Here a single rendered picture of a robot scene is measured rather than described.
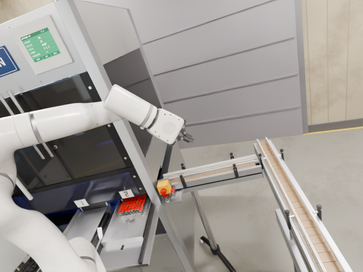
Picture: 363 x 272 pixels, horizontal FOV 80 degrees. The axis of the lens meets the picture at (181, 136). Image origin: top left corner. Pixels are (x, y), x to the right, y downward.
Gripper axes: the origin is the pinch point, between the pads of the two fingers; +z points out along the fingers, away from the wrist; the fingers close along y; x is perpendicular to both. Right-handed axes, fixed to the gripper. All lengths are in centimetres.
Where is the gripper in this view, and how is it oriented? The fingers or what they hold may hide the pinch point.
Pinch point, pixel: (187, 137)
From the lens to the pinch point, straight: 81.0
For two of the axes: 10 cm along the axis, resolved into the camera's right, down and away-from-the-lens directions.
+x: -3.5, -1.9, 9.2
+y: 4.7, -8.8, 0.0
